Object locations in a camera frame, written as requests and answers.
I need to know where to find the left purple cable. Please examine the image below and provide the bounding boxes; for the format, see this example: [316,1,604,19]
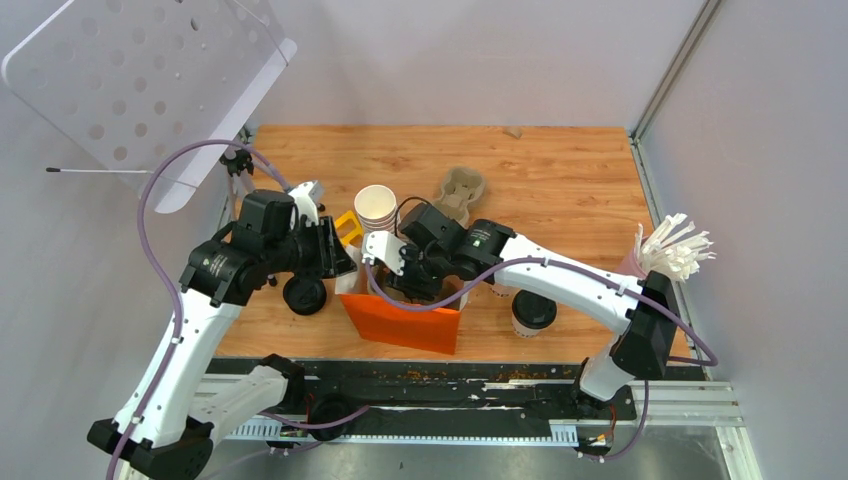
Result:
[105,140,293,480]

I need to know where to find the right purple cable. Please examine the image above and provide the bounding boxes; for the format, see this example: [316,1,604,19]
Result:
[362,256,719,368]

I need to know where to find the stacked pulp cup carriers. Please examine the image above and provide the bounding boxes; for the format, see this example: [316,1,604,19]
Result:
[432,166,487,227]

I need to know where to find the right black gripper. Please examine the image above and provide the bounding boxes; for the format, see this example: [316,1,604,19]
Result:
[385,243,451,301]

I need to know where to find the yellow plastic triangle holder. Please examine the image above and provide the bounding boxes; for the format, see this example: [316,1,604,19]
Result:
[334,210,365,247]

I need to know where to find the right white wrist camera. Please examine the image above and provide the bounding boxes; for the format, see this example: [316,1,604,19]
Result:
[361,231,406,276]

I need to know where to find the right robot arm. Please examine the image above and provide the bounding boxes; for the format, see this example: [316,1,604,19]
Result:
[363,204,680,418]

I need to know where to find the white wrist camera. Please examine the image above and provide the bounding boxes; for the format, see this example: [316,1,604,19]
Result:
[287,180,324,224]
[361,231,406,276]

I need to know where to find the pink cup of wrapped straws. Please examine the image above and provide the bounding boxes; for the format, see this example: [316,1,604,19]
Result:
[615,213,717,282]

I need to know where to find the stack of white paper cups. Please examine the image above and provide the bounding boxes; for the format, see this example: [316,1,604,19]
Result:
[353,184,398,233]

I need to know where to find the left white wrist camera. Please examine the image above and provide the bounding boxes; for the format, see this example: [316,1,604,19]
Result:
[287,180,324,224]

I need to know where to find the white tripod stand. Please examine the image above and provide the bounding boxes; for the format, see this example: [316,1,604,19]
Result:
[219,148,280,287]

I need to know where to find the clear perforated acrylic panel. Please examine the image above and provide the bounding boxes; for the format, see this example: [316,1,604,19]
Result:
[2,1,297,214]

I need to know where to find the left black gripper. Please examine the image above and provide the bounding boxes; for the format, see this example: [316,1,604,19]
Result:
[265,215,360,281]

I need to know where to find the purple cable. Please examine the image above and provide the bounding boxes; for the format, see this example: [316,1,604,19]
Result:
[362,256,719,368]
[105,140,293,480]

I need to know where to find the orange paper bag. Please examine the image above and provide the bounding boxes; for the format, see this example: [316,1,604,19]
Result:
[335,264,469,355]

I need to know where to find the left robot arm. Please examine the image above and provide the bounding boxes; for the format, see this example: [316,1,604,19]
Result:
[87,182,356,479]

